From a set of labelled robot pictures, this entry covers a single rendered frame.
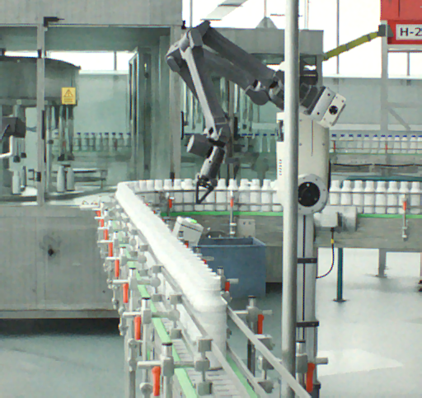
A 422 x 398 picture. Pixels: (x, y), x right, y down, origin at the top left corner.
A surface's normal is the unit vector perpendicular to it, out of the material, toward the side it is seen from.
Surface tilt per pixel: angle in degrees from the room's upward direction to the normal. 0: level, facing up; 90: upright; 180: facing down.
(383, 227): 90
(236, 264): 90
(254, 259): 90
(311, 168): 101
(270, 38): 90
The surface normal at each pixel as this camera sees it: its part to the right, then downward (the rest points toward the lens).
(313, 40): 0.13, 0.05
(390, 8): -0.18, 0.05
